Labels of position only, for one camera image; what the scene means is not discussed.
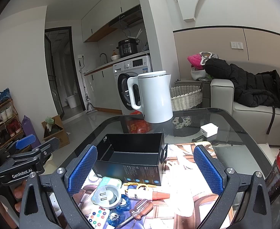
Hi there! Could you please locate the white tape roll dispenser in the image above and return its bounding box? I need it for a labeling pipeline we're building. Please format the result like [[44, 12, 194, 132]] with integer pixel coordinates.
[[91, 185, 121, 209]]

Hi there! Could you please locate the yellow plastic clip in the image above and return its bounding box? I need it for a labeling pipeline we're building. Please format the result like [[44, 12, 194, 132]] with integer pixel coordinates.
[[123, 182, 156, 189]]

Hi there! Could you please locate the white colourful button remote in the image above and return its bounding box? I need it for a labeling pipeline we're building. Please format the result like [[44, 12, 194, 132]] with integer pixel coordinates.
[[87, 206, 110, 228]]

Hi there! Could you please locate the white glue tube red cap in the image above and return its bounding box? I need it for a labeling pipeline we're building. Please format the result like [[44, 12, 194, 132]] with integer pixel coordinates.
[[126, 189, 170, 201]]

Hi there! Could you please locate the red handled screwdriver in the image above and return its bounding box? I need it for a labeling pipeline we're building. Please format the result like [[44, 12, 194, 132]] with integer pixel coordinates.
[[116, 199, 154, 228]]

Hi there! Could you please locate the person's left hand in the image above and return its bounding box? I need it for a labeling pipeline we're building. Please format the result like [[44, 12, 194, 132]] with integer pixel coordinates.
[[0, 180, 26, 228]]

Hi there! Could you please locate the cardboard box on floor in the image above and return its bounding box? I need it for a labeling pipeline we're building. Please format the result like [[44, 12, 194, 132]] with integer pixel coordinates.
[[42, 115, 70, 148]]

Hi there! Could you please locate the wooden shoe rack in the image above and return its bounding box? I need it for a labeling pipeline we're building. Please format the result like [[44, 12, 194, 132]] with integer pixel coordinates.
[[0, 88, 25, 150]]

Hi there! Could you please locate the white power adapter cube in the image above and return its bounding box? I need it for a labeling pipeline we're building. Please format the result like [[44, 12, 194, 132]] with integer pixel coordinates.
[[200, 123, 218, 138]]

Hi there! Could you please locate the white waste bin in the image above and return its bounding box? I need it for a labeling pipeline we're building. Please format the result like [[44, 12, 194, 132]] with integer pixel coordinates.
[[66, 93, 80, 109]]

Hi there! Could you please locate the black open storage box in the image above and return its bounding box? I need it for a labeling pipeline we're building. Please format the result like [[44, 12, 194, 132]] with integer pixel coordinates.
[[93, 133, 167, 186]]

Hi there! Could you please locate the floor mop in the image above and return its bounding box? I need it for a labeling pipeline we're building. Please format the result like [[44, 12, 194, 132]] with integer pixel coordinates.
[[78, 54, 97, 114]]

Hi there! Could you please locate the red gift box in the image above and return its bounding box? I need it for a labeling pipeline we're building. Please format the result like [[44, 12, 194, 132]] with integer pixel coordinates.
[[126, 118, 152, 134]]

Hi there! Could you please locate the grey sofa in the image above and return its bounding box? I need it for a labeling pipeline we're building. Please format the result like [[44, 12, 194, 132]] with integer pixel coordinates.
[[210, 63, 280, 146]]

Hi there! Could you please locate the white wicker basket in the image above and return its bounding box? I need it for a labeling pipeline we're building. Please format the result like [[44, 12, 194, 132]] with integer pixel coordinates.
[[170, 86, 203, 111]]

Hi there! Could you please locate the white electric kettle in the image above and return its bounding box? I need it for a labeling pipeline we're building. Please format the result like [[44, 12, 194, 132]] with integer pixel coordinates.
[[127, 70, 173, 123]]

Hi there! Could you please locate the black puffer jacket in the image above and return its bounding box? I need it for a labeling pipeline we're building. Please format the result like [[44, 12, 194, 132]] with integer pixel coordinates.
[[205, 58, 280, 108]]

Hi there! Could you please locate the white front load washing machine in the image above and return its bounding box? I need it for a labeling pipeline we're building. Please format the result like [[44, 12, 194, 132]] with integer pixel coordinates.
[[113, 55, 153, 115]]

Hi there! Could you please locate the white bowl on counter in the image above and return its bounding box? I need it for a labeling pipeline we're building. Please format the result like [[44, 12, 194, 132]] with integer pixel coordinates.
[[111, 54, 120, 61]]

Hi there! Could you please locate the pink plush hat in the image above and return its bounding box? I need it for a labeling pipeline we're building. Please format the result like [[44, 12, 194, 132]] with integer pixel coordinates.
[[187, 54, 203, 70]]

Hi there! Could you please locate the black rice cooker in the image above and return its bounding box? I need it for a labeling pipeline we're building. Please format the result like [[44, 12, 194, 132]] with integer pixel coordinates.
[[117, 38, 138, 57]]

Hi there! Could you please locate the white wall socket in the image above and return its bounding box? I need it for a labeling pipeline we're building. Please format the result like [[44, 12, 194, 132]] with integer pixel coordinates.
[[231, 41, 243, 50]]

